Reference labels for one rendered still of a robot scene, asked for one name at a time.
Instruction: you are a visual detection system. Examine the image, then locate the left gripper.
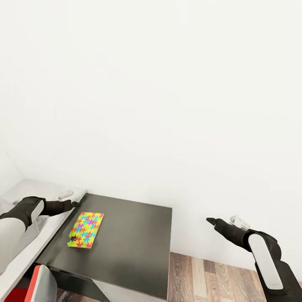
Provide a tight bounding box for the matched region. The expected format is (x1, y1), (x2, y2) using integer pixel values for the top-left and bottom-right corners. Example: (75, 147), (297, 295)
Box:
(49, 200), (81, 217)

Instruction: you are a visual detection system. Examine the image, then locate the jigsaw puzzle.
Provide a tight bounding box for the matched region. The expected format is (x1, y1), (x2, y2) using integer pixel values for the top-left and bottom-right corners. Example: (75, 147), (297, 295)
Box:
(67, 212), (104, 248)

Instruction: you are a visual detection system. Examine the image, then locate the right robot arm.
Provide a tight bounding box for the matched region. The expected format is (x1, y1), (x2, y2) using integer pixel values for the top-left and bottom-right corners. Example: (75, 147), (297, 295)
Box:
(206, 215), (302, 302)

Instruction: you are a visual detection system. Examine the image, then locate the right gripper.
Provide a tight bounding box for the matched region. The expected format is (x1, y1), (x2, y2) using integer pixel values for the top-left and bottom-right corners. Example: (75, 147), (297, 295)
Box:
(206, 218), (240, 246)

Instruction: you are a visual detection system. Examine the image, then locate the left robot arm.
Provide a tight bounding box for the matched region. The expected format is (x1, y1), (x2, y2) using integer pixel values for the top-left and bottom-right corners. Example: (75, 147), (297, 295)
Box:
(0, 190), (81, 276)

